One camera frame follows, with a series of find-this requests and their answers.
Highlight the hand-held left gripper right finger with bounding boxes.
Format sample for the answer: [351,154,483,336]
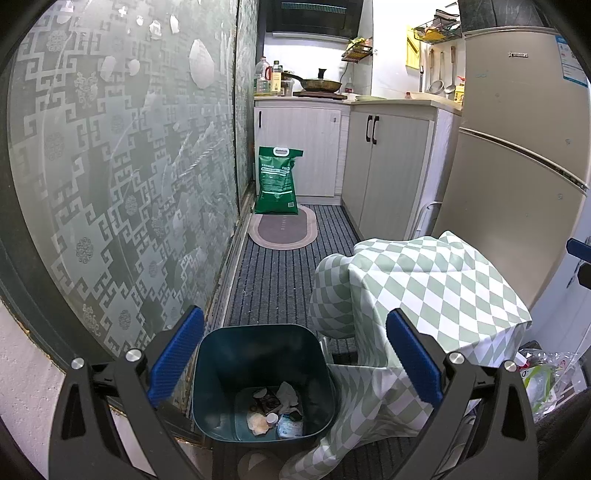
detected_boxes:
[386,307,540,480]

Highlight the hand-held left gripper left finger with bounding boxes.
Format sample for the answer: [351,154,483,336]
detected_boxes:
[47,305,206,480]

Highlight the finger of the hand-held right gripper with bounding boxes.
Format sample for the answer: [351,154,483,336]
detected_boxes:
[566,237,591,291]

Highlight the dark teal plastic bin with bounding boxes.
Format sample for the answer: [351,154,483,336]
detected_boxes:
[191,324,337,440]

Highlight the green checked tablecloth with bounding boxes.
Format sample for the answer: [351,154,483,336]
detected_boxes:
[278,230,533,480]

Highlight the beige refrigerator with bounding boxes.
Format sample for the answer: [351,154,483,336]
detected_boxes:
[433,24,591,312]

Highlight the pale peel scrap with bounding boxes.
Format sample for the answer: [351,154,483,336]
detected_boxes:
[246,408,271,437]

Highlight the crumpled white tissue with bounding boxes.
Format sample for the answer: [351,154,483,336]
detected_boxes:
[276,381,302,410]

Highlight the dark striped runner rug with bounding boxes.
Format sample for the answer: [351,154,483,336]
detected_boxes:
[224,203,419,480]

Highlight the blue and white packet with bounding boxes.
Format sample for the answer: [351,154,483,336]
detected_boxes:
[276,412,305,439]

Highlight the clear plastic bag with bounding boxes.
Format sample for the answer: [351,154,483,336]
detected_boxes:
[516,347,588,418]

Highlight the oval grey floor mat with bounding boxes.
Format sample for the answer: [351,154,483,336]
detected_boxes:
[248,204,320,252]

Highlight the patterned frosted glass door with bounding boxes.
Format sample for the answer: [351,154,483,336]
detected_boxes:
[8,0,260,372]

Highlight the blue and white sticker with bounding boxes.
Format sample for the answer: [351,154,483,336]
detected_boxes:
[556,36,588,85]

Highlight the green rice bag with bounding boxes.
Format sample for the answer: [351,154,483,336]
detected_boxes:
[256,146,305,216]

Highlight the hanging metal ladles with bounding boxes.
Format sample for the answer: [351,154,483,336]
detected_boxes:
[427,45,459,96]

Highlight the white panelled cabinet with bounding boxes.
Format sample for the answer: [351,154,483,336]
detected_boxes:
[253,96,351,200]

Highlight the yellow cutting board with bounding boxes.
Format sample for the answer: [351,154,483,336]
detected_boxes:
[406,25,419,71]

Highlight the metal frying pan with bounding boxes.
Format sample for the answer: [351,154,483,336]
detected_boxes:
[281,68,343,92]

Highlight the large clear oil bottle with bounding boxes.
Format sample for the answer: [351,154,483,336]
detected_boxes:
[255,56,273,96]

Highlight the black range hood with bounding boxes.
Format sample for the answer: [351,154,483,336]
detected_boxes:
[265,0,364,38]

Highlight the beige cabinet with black handles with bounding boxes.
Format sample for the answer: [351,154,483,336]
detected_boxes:
[341,99,463,237]

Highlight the wire wall rack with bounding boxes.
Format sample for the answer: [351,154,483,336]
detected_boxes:
[413,11,463,45]

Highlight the small wire spice rack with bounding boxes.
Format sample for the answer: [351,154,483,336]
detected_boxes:
[341,37,373,62]

